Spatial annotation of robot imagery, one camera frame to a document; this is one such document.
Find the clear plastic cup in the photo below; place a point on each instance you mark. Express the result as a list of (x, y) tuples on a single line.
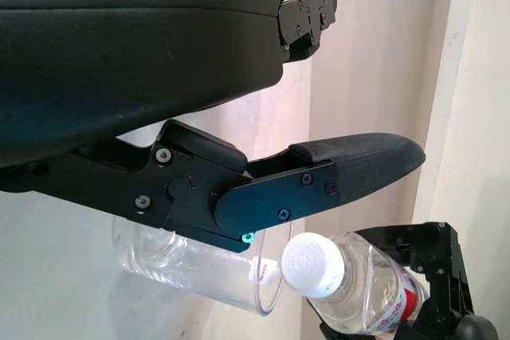
[(191, 264)]

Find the clear plastic water bottle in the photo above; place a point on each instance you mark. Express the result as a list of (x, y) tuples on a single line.
[(350, 280)]

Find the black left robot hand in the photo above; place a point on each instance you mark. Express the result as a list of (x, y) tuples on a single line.
[(119, 57)]

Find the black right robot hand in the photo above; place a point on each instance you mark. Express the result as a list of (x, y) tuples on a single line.
[(438, 276)]

